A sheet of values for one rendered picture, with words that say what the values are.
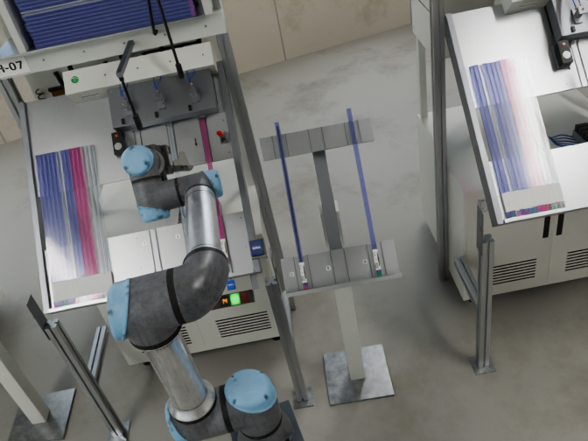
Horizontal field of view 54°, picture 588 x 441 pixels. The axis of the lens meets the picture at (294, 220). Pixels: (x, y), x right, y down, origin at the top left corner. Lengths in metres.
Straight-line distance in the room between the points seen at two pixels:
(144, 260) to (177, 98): 0.53
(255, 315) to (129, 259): 0.69
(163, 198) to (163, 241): 0.44
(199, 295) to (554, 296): 1.87
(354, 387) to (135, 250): 1.01
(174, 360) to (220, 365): 1.29
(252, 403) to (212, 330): 1.06
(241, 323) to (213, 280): 1.29
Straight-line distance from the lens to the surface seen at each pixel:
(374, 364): 2.43
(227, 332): 2.48
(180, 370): 1.33
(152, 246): 1.92
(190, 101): 1.93
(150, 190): 1.49
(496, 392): 2.37
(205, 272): 1.16
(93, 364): 2.38
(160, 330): 1.20
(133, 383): 2.67
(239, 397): 1.45
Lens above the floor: 1.92
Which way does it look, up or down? 37 degrees down
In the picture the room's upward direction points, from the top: 12 degrees counter-clockwise
